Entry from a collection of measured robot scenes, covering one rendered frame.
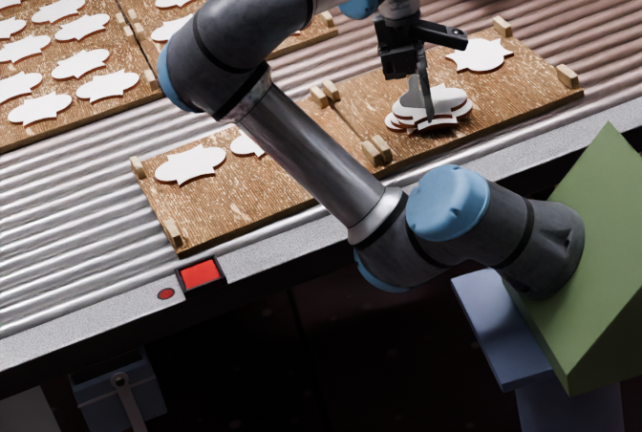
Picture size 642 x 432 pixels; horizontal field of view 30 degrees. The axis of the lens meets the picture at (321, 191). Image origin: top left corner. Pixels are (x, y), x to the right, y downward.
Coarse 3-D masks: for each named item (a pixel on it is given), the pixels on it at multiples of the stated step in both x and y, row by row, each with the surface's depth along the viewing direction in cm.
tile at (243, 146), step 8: (240, 136) 236; (232, 144) 234; (240, 144) 234; (248, 144) 233; (256, 144) 232; (232, 152) 233; (240, 152) 231; (248, 152) 231; (256, 152) 230; (264, 152) 229
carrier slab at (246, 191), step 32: (160, 160) 237; (256, 160) 229; (160, 192) 227; (192, 192) 225; (224, 192) 222; (256, 192) 220; (288, 192) 218; (160, 224) 219; (192, 224) 216; (224, 224) 214; (256, 224) 213
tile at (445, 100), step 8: (432, 88) 230; (440, 88) 229; (448, 88) 229; (456, 88) 228; (432, 96) 228; (440, 96) 227; (448, 96) 226; (456, 96) 226; (464, 96) 225; (440, 104) 224; (448, 104) 224; (456, 104) 223; (464, 104) 224; (400, 112) 225; (408, 112) 224; (416, 112) 224; (424, 112) 223; (440, 112) 222; (448, 112) 221; (416, 120) 221; (424, 120) 222
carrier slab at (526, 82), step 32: (480, 32) 253; (448, 64) 244; (512, 64) 239; (544, 64) 236; (352, 96) 242; (384, 96) 239; (480, 96) 232; (512, 96) 229; (544, 96) 227; (576, 96) 226; (352, 128) 233; (384, 128) 229; (448, 128) 224; (480, 128) 222; (416, 160) 220
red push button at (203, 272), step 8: (200, 264) 206; (208, 264) 206; (184, 272) 205; (192, 272) 205; (200, 272) 204; (208, 272) 204; (216, 272) 203; (184, 280) 204; (192, 280) 203; (200, 280) 203; (208, 280) 202
